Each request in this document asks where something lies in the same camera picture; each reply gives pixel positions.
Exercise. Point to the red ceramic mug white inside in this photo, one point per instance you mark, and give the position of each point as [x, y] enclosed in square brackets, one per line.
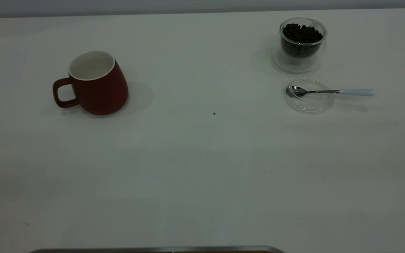
[100, 91]

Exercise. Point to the double-walled clear glass cup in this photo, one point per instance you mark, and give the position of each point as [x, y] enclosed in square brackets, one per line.
[299, 65]

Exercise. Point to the heap of coffee beans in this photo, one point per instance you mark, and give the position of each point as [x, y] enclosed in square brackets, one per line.
[301, 35]

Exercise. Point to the shallow clear glass dish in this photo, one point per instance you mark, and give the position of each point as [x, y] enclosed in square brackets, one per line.
[309, 105]

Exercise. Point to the grey metal bar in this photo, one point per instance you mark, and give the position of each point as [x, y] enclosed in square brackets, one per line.
[153, 250]

